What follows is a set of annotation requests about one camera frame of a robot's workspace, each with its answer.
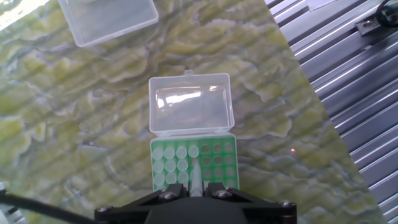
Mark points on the clear tip box green rack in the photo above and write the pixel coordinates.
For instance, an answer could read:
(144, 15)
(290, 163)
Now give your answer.
(109, 18)
(191, 105)

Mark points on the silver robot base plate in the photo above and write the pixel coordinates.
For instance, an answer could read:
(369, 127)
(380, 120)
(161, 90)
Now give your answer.
(7, 216)

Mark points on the green marble patterned mat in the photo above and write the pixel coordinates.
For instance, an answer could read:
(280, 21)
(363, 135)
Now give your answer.
(77, 109)

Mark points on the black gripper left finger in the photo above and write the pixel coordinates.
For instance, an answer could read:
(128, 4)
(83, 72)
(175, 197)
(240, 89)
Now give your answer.
(124, 214)

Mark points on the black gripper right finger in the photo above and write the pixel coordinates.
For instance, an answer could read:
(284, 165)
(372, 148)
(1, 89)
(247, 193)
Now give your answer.
(270, 214)

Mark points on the white paper sheet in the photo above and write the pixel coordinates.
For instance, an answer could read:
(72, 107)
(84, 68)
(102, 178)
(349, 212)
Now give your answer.
(321, 3)

